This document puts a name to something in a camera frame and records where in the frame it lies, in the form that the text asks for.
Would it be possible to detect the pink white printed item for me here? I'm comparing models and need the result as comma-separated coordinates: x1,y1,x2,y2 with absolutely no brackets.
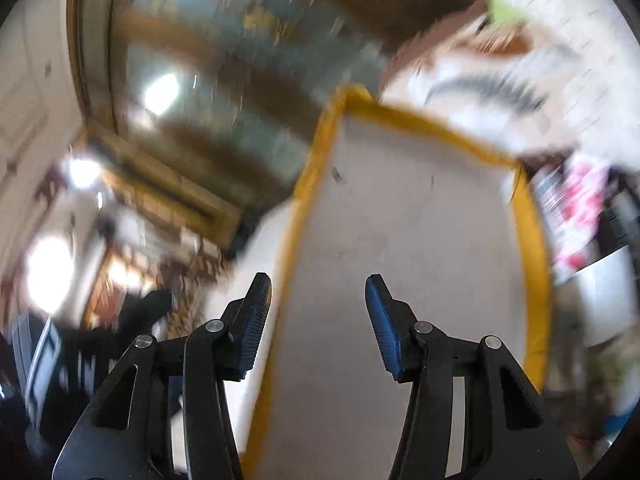
532,155,636,283

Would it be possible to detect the leaf print fleece blanket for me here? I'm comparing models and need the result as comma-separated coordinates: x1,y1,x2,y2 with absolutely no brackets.
202,0,638,461

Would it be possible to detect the white foam box yellow tape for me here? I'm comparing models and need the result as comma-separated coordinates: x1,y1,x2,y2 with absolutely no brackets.
240,84,553,480

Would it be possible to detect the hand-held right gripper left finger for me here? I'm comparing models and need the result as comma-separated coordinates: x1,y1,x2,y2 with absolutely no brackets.
52,272,273,480

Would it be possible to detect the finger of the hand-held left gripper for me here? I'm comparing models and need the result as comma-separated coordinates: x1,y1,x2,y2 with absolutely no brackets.
117,289,173,333

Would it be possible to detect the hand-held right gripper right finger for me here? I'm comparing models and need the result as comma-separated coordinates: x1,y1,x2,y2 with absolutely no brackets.
365,274,581,480

